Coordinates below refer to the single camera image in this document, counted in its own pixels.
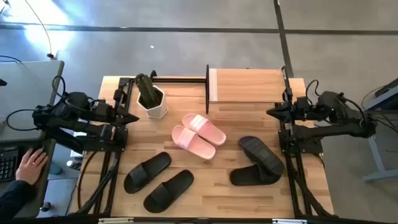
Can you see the black aluminium rig frame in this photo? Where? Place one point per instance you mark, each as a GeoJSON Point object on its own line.
{"type": "Point", "coordinates": [180, 80]}

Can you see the person's forearm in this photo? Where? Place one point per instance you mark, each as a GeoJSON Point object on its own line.
{"type": "Point", "coordinates": [12, 202]}

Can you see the person's hand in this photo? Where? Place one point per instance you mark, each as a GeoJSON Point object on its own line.
{"type": "Point", "coordinates": [31, 166]}

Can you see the black rubber slide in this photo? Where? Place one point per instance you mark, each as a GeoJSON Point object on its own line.
{"type": "Point", "coordinates": [261, 154]}
{"type": "Point", "coordinates": [245, 175]}
{"type": "Point", "coordinates": [168, 191]}
{"type": "Point", "coordinates": [146, 172]}

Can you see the dark grey desk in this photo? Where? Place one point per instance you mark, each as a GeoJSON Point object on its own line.
{"type": "Point", "coordinates": [43, 193]}

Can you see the silver metal bracket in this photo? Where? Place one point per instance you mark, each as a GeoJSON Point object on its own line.
{"type": "Point", "coordinates": [289, 221]}

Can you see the teal round object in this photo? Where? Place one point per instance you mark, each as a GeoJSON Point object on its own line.
{"type": "Point", "coordinates": [56, 169]}

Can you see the grey desk with metal legs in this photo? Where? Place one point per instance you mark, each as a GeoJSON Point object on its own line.
{"type": "Point", "coordinates": [382, 168]}

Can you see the black computer keyboard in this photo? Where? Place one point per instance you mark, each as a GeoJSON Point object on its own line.
{"type": "Point", "coordinates": [7, 165]}

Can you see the light grey desk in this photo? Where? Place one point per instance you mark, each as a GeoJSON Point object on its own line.
{"type": "Point", "coordinates": [28, 99]}

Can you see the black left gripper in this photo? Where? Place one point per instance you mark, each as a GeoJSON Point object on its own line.
{"type": "Point", "coordinates": [115, 114]}

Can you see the pink rubber slide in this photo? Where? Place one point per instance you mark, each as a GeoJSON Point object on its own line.
{"type": "Point", "coordinates": [202, 126]}
{"type": "Point", "coordinates": [191, 141]}

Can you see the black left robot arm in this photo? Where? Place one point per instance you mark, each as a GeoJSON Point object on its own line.
{"type": "Point", "coordinates": [77, 127]}

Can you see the white angular plant pot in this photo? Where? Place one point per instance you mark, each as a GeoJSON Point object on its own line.
{"type": "Point", "coordinates": [157, 112]}

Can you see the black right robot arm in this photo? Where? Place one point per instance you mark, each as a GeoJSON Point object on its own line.
{"type": "Point", "coordinates": [342, 127]}

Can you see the wooden shelf with black frame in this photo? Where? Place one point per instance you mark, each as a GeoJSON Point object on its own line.
{"type": "Point", "coordinates": [248, 85]}

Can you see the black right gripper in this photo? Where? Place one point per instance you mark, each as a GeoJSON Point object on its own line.
{"type": "Point", "coordinates": [300, 112]}

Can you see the dark green cactus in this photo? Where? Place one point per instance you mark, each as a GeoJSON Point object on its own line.
{"type": "Point", "coordinates": [147, 91]}

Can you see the small clear bottle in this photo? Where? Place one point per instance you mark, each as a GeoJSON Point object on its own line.
{"type": "Point", "coordinates": [74, 164]}

